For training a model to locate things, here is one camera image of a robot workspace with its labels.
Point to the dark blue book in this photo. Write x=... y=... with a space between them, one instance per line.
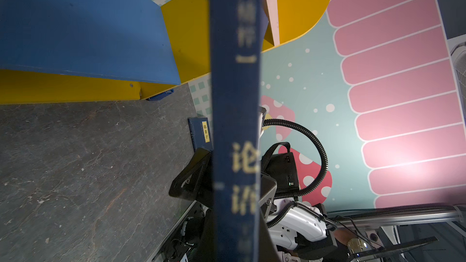
x=200 y=133

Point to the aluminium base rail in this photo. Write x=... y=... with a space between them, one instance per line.
x=183 y=240

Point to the yellow bookshelf pink blue shelves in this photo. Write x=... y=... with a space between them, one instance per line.
x=64 y=51

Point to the blue crate behind shelf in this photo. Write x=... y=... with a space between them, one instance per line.
x=161 y=95

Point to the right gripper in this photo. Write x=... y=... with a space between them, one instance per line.
x=278 y=177

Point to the blue book yellow label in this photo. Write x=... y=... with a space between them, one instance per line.
x=236 y=116

